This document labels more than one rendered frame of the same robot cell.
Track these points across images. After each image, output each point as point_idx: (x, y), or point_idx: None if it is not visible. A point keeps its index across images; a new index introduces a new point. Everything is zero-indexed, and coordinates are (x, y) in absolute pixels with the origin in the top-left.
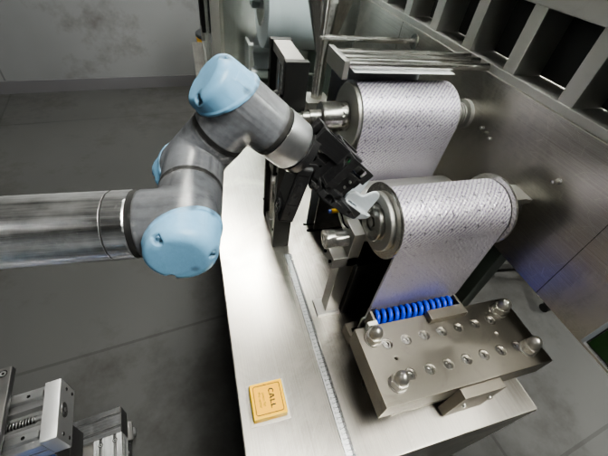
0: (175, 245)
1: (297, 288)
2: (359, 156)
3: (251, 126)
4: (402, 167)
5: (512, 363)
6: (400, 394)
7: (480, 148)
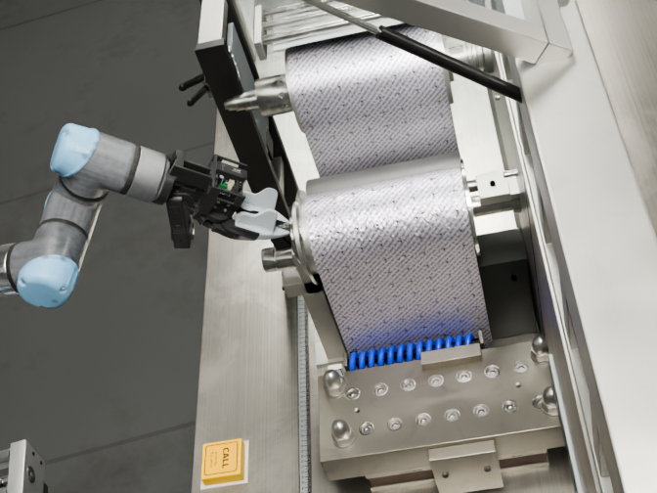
0: (34, 285)
1: (300, 327)
2: (316, 145)
3: (97, 179)
4: (394, 147)
5: (517, 423)
6: (342, 449)
7: (501, 109)
